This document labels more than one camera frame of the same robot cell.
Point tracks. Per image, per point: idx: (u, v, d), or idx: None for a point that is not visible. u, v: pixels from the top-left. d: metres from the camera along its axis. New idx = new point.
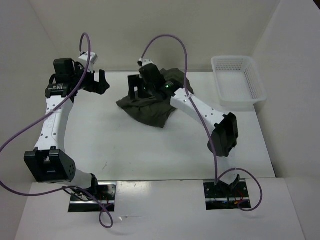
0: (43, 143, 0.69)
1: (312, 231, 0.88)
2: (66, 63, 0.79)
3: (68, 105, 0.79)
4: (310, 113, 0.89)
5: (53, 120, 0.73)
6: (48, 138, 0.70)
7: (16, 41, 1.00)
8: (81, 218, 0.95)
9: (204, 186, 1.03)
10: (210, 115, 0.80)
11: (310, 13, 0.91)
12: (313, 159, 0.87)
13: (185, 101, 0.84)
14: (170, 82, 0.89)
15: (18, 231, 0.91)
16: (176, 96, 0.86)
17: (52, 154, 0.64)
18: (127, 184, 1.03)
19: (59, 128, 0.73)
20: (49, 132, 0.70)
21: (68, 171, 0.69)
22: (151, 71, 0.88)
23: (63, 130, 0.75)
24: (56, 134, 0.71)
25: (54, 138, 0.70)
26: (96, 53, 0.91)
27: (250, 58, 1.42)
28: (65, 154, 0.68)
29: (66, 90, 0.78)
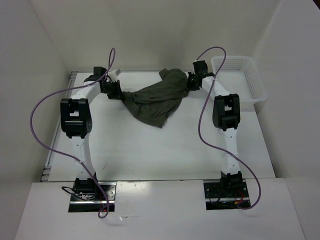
0: (76, 97, 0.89)
1: (313, 231, 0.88)
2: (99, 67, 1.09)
3: (97, 88, 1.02)
4: (310, 113, 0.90)
5: (86, 89, 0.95)
6: (80, 95, 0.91)
7: (16, 42, 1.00)
8: (82, 218, 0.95)
9: (205, 186, 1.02)
10: (220, 91, 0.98)
11: (311, 13, 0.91)
12: (313, 159, 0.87)
13: (209, 82, 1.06)
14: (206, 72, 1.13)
15: (17, 231, 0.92)
16: (206, 76, 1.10)
17: (81, 102, 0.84)
18: (127, 184, 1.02)
19: (88, 93, 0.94)
20: (82, 92, 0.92)
21: (88, 124, 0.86)
22: (202, 62, 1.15)
23: (89, 99, 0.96)
24: (86, 94, 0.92)
25: (84, 96, 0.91)
26: (118, 69, 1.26)
27: (250, 58, 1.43)
28: (89, 110, 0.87)
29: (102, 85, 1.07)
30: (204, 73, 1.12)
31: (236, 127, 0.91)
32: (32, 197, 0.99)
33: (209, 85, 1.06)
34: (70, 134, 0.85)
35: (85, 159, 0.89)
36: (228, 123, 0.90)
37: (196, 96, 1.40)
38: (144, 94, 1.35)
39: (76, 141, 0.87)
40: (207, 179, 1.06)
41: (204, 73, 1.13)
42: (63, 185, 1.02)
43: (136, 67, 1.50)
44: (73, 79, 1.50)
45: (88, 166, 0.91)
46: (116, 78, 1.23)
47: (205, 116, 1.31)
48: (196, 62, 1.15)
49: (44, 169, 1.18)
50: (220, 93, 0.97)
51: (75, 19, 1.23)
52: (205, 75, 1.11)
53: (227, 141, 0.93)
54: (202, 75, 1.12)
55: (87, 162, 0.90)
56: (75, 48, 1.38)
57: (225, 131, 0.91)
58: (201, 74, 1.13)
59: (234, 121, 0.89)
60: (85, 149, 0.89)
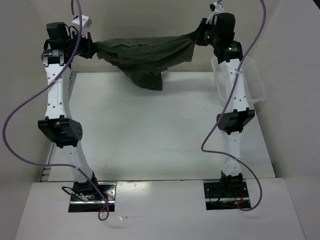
0: (51, 113, 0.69)
1: (312, 231, 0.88)
2: (59, 26, 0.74)
3: (67, 74, 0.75)
4: (311, 113, 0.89)
5: (57, 90, 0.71)
6: (55, 107, 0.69)
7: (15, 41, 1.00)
8: (82, 218, 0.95)
9: (205, 186, 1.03)
10: (238, 100, 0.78)
11: (311, 13, 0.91)
12: (313, 159, 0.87)
13: (231, 74, 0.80)
14: (235, 47, 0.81)
15: (17, 232, 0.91)
16: (229, 63, 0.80)
17: (62, 121, 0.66)
18: (127, 184, 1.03)
19: (64, 97, 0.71)
20: (56, 102, 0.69)
21: (77, 132, 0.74)
22: (230, 25, 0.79)
23: (66, 97, 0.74)
24: (62, 103, 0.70)
25: (61, 108, 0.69)
26: (88, 17, 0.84)
27: (250, 58, 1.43)
28: (74, 121, 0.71)
29: (63, 55, 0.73)
30: (230, 48, 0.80)
31: (241, 130, 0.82)
32: (33, 197, 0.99)
33: (229, 81, 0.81)
34: (60, 144, 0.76)
35: (81, 165, 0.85)
36: (233, 128, 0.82)
37: (196, 95, 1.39)
38: (129, 48, 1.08)
39: (69, 149, 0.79)
40: (207, 179, 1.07)
41: (230, 48, 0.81)
42: (64, 185, 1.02)
43: None
44: (73, 79, 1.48)
45: (84, 169, 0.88)
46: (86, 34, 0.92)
47: (204, 116, 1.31)
48: (222, 18, 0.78)
49: (44, 169, 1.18)
50: (237, 104, 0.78)
51: None
52: (230, 55, 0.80)
53: (230, 145, 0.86)
54: (228, 51, 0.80)
55: (83, 166, 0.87)
56: None
57: (228, 134, 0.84)
58: (225, 46, 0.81)
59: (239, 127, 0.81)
60: (79, 155, 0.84)
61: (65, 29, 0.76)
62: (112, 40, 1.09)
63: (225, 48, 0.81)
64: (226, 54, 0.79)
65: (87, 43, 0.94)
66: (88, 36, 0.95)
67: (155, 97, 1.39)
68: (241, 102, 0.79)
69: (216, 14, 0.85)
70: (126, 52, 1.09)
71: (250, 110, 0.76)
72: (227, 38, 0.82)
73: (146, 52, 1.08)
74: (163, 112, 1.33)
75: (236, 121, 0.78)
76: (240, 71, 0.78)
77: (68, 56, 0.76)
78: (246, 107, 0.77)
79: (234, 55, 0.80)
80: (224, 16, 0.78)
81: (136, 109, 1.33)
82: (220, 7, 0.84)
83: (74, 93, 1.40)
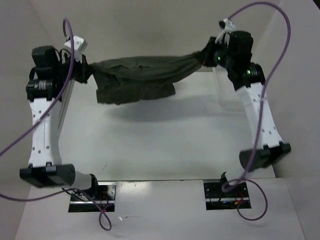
0: (36, 159, 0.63)
1: (313, 231, 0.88)
2: (47, 53, 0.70)
3: (56, 109, 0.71)
4: (311, 113, 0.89)
5: (43, 131, 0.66)
6: (41, 152, 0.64)
7: (15, 40, 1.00)
8: (81, 218, 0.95)
9: (205, 186, 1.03)
10: (267, 133, 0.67)
11: (311, 13, 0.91)
12: (314, 159, 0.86)
13: (254, 101, 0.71)
14: (254, 70, 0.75)
15: (17, 232, 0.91)
16: (250, 88, 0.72)
17: (50, 169, 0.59)
18: (127, 184, 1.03)
19: (50, 141, 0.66)
20: (41, 146, 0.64)
21: (68, 175, 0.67)
22: (247, 45, 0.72)
23: (55, 138, 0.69)
24: (49, 147, 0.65)
25: (48, 152, 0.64)
26: (83, 40, 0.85)
27: None
28: (63, 165, 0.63)
29: (50, 88, 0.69)
30: (248, 71, 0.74)
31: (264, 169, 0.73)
32: (33, 197, 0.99)
33: (253, 110, 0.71)
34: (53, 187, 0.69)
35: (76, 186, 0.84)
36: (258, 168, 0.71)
37: (196, 96, 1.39)
38: (129, 69, 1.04)
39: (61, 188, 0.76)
40: (207, 179, 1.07)
41: (249, 71, 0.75)
42: None
43: None
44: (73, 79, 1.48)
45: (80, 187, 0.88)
46: (80, 57, 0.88)
47: (204, 116, 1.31)
48: (236, 37, 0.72)
49: None
50: (266, 138, 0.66)
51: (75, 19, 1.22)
52: (250, 81, 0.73)
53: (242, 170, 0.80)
54: (247, 75, 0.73)
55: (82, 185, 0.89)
56: None
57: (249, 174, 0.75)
58: (243, 71, 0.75)
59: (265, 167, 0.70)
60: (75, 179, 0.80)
61: (54, 57, 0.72)
62: (109, 61, 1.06)
63: (244, 72, 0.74)
64: (245, 80, 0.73)
65: (80, 68, 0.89)
66: (83, 59, 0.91)
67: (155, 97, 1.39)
68: (271, 134, 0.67)
69: (226, 31, 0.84)
70: (128, 74, 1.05)
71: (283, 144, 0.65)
72: (242, 59, 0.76)
73: (147, 75, 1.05)
74: (163, 112, 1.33)
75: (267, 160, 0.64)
76: (265, 98, 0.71)
77: (57, 87, 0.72)
78: (278, 141, 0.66)
79: (254, 79, 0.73)
80: (240, 36, 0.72)
81: (136, 109, 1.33)
82: (231, 24, 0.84)
83: (74, 94, 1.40)
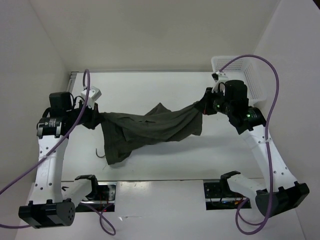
0: (37, 195, 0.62)
1: (313, 230, 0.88)
2: (62, 96, 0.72)
3: (62, 147, 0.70)
4: (311, 113, 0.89)
5: (48, 167, 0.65)
6: (43, 189, 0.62)
7: (16, 41, 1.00)
8: (82, 218, 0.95)
9: (205, 186, 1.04)
10: (280, 174, 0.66)
11: (311, 13, 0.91)
12: (314, 158, 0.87)
13: (259, 143, 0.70)
14: (254, 113, 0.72)
15: (17, 232, 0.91)
16: (253, 130, 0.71)
17: (50, 208, 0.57)
18: (127, 184, 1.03)
19: (54, 177, 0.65)
20: (44, 182, 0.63)
21: (67, 217, 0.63)
22: (242, 92, 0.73)
23: (59, 175, 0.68)
24: (52, 184, 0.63)
25: (49, 189, 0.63)
26: (98, 89, 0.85)
27: (250, 59, 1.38)
28: (63, 204, 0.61)
29: (59, 126, 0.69)
30: (248, 115, 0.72)
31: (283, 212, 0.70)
32: None
33: (261, 153, 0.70)
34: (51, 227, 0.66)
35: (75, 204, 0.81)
36: None
37: (195, 96, 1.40)
38: (135, 122, 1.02)
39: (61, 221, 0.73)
40: (207, 179, 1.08)
41: (249, 115, 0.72)
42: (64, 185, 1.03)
43: (135, 67, 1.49)
44: (73, 79, 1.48)
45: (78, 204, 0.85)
46: (92, 104, 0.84)
47: (204, 116, 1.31)
48: (229, 85, 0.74)
49: None
50: (280, 181, 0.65)
51: (75, 19, 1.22)
52: (251, 122, 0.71)
53: None
54: (248, 120, 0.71)
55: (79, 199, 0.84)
56: (75, 48, 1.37)
57: None
58: (243, 114, 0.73)
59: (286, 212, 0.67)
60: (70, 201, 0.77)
61: (68, 98, 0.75)
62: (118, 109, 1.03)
63: (244, 116, 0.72)
64: (246, 123, 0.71)
65: (91, 114, 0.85)
66: (95, 107, 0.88)
67: (156, 97, 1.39)
68: (284, 176, 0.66)
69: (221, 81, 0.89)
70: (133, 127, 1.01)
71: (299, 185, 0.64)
72: (242, 106, 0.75)
73: (155, 129, 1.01)
74: None
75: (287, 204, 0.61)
76: (270, 138, 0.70)
77: (66, 126, 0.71)
78: (292, 181, 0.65)
79: (255, 122, 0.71)
80: (234, 84, 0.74)
81: (136, 109, 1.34)
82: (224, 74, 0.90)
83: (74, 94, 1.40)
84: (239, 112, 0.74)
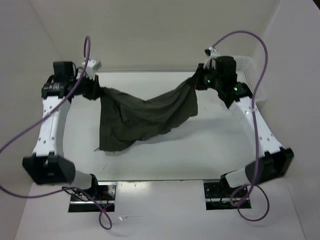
0: (40, 148, 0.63)
1: (312, 231, 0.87)
2: (66, 64, 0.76)
3: (65, 108, 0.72)
4: (310, 113, 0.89)
5: (51, 124, 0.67)
6: (46, 143, 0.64)
7: (16, 41, 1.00)
8: (81, 218, 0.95)
9: (205, 186, 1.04)
10: (265, 140, 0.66)
11: (311, 13, 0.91)
12: (314, 159, 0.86)
13: (246, 113, 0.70)
14: (241, 88, 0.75)
15: (18, 232, 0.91)
16: (240, 102, 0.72)
17: (51, 158, 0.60)
18: (127, 184, 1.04)
19: (56, 133, 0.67)
20: (47, 136, 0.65)
21: (68, 173, 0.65)
22: (230, 67, 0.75)
23: (60, 135, 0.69)
24: (54, 138, 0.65)
25: (52, 143, 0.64)
26: (99, 60, 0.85)
27: (250, 58, 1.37)
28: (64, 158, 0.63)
29: (62, 90, 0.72)
30: (236, 89, 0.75)
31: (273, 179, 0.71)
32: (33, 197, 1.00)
33: (247, 122, 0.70)
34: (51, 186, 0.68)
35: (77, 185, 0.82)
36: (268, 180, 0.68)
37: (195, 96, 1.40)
38: (132, 101, 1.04)
39: None
40: (207, 179, 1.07)
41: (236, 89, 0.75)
42: None
43: (135, 67, 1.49)
44: None
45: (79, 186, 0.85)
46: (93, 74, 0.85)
47: (204, 116, 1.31)
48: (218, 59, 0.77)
49: None
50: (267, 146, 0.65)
51: (75, 19, 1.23)
52: (238, 96, 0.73)
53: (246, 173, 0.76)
54: (234, 95, 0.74)
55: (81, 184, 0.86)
56: (75, 48, 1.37)
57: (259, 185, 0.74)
58: (230, 89, 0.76)
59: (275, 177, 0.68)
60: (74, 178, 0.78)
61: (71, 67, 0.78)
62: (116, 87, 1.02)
63: (231, 90, 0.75)
64: (233, 96, 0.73)
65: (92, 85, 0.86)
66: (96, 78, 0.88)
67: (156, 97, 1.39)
68: (270, 141, 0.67)
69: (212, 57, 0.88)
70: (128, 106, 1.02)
71: (284, 149, 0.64)
72: (229, 81, 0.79)
73: (150, 108, 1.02)
74: None
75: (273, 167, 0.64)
76: (256, 109, 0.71)
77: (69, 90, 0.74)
78: (278, 146, 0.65)
79: (242, 95, 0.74)
80: (224, 60, 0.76)
81: None
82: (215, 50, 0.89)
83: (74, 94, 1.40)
84: (227, 87, 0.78)
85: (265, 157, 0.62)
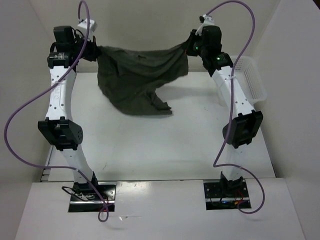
0: (51, 113, 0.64)
1: (312, 231, 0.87)
2: (66, 31, 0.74)
3: (71, 77, 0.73)
4: (310, 112, 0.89)
5: (59, 91, 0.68)
6: (56, 108, 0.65)
7: (16, 40, 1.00)
8: (81, 218, 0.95)
9: (205, 186, 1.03)
10: (240, 104, 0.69)
11: (310, 13, 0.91)
12: (313, 158, 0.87)
13: (225, 80, 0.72)
14: (224, 58, 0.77)
15: (17, 232, 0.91)
16: (221, 70, 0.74)
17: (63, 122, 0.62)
18: (127, 184, 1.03)
19: (66, 100, 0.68)
20: (57, 103, 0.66)
21: (77, 135, 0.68)
22: (215, 38, 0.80)
23: (68, 102, 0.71)
24: (64, 105, 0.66)
25: (63, 109, 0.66)
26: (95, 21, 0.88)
27: (250, 58, 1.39)
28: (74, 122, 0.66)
29: (67, 59, 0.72)
30: (218, 58, 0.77)
31: (249, 142, 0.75)
32: (33, 197, 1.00)
33: (226, 89, 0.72)
34: (61, 147, 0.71)
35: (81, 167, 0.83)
36: (242, 141, 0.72)
37: (195, 96, 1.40)
38: (130, 55, 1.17)
39: (68, 152, 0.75)
40: (207, 179, 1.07)
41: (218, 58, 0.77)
42: (64, 185, 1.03)
43: None
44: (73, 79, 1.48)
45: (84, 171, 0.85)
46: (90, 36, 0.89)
47: (204, 116, 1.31)
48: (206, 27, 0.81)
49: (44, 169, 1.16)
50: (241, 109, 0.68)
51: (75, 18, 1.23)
52: (220, 65, 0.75)
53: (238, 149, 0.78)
54: (216, 63, 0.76)
55: (83, 169, 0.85)
56: None
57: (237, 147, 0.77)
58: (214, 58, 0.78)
59: (249, 138, 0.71)
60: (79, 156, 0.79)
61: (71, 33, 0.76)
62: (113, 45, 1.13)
63: (214, 60, 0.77)
64: (215, 64, 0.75)
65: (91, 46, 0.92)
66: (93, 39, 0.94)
67: None
68: (244, 105, 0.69)
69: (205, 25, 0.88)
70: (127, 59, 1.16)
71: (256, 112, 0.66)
72: (216, 51, 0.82)
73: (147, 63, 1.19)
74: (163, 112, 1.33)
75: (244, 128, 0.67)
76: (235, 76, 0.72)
77: (73, 59, 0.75)
78: (250, 109, 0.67)
79: (223, 64, 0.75)
80: (211, 30, 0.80)
81: None
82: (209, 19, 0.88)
83: (74, 94, 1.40)
84: (212, 55, 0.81)
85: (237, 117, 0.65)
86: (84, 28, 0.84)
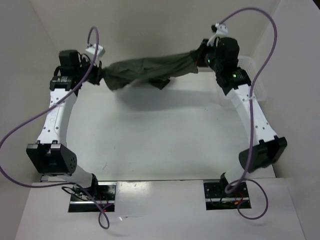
0: (44, 137, 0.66)
1: (312, 231, 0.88)
2: (71, 55, 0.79)
3: (71, 102, 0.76)
4: (310, 113, 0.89)
5: (56, 113, 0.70)
6: (50, 131, 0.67)
7: (15, 40, 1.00)
8: (81, 218, 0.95)
9: (205, 186, 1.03)
10: (261, 128, 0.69)
11: (311, 13, 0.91)
12: (314, 159, 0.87)
13: (243, 101, 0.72)
14: (241, 74, 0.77)
15: (17, 232, 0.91)
16: (238, 90, 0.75)
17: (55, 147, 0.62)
18: (127, 184, 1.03)
19: (61, 124, 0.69)
20: (52, 126, 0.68)
21: (69, 164, 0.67)
22: (231, 54, 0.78)
23: (65, 125, 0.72)
24: (58, 128, 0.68)
25: (56, 132, 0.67)
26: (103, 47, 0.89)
27: (250, 58, 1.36)
28: (66, 149, 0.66)
29: (69, 83, 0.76)
30: (234, 75, 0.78)
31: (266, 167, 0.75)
32: (32, 197, 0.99)
33: (244, 110, 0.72)
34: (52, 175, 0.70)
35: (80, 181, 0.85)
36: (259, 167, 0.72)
37: (195, 96, 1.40)
38: (136, 71, 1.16)
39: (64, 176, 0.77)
40: (207, 179, 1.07)
41: (235, 75, 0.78)
42: (63, 185, 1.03)
43: None
44: None
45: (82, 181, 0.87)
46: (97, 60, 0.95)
47: (204, 116, 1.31)
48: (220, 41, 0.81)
49: None
50: (262, 135, 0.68)
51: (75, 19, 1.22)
52: (236, 82, 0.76)
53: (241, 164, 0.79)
54: (232, 81, 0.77)
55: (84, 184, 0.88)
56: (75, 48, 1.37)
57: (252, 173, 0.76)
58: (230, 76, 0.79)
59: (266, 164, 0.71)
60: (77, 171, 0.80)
61: (77, 59, 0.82)
62: (118, 64, 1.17)
63: (230, 77, 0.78)
64: (231, 84, 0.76)
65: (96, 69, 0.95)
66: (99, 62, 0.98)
67: (157, 97, 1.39)
68: (265, 129, 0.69)
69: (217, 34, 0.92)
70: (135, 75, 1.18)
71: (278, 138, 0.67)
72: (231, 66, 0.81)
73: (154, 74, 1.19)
74: (163, 112, 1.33)
75: (266, 155, 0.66)
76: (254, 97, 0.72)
77: (75, 83, 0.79)
78: (272, 135, 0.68)
79: (241, 81, 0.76)
80: (227, 44, 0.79)
81: (136, 109, 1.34)
82: (223, 28, 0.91)
83: None
84: (226, 72, 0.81)
85: (259, 144, 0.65)
86: (91, 52, 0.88)
